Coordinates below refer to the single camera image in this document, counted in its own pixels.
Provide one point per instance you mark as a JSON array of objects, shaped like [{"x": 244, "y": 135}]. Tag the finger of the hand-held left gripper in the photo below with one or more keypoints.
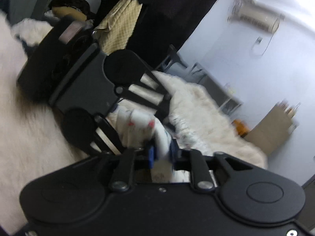
[
  {"x": 115, "y": 137},
  {"x": 165, "y": 105}
]

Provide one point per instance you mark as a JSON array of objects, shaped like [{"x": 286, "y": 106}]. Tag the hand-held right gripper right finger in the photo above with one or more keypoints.
[{"x": 173, "y": 152}]

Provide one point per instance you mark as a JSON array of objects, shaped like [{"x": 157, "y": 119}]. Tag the cartoon print cream garment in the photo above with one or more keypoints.
[{"x": 137, "y": 127}]

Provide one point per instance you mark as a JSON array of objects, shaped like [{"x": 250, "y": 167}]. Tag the white folding table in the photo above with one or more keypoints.
[{"x": 216, "y": 86}]

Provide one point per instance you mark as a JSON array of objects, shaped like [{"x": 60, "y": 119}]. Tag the grey door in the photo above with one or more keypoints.
[{"x": 32, "y": 0}]

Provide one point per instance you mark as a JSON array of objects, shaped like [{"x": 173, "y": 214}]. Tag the glass jar with lid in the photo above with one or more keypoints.
[{"x": 291, "y": 111}]

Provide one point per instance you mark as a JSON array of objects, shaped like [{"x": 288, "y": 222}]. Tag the black plastic chair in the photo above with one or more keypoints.
[{"x": 172, "y": 56}]

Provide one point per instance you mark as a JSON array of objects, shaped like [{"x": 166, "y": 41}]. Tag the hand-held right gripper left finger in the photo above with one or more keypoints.
[{"x": 151, "y": 156}]

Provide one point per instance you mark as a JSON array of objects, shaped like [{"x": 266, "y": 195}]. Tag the cream fluffy blanket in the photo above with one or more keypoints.
[{"x": 29, "y": 140}]

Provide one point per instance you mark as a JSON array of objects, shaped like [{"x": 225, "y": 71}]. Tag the orange toolbox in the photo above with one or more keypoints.
[{"x": 240, "y": 127}]

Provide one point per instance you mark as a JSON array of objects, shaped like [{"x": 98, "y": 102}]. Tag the beige two-door refrigerator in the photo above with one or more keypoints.
[{"x": 268, "y": 127}]

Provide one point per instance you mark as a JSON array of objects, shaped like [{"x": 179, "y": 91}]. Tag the black and tan plush object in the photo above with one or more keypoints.
[{"x": 66, "y": 2}]

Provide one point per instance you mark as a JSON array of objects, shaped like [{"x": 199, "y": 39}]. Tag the white air conditioner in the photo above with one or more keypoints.
[{"x": 256, "y": 19}]

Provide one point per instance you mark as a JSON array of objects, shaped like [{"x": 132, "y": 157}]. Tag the black hanging clothes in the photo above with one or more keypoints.
[{"x": 167, "y": 17}]

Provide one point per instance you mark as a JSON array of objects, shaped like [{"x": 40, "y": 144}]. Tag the yellow checked hanging cloth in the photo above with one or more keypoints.
[{"x": 118, "y": 24}]

